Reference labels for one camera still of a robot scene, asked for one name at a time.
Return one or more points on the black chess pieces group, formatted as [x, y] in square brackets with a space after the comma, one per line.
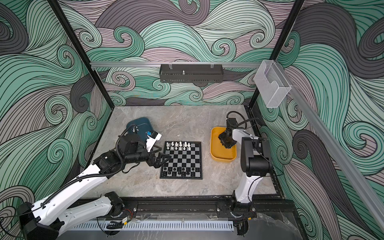
[181, 172]

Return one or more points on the white slotted cable duct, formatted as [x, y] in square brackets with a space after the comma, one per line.
[199, 225]

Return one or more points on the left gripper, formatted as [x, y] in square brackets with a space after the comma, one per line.
[152, 162]

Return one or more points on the aluminium wall rail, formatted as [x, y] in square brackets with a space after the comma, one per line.
[137, 64]

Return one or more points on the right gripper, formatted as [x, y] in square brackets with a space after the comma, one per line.
[226, 145]

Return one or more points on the clear plastic wall box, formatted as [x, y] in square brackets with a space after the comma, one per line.
[272, 83]

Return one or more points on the black perforated wall shelf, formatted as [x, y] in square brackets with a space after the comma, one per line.
[191, 74]

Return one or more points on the yellow plastic tray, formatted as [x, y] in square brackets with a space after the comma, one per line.
[218, 152]

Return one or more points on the white chess pieces group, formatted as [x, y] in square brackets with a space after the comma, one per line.
[178, 146]

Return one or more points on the teal plastic bin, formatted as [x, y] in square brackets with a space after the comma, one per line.
[143, 125]

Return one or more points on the black white chessboard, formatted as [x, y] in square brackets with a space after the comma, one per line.
[187, 159]

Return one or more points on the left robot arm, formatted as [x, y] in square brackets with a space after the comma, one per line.
[52, 216]

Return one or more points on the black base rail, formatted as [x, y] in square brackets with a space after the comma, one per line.
[220, 206]

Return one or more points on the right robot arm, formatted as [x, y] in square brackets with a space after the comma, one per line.
[253, 164]

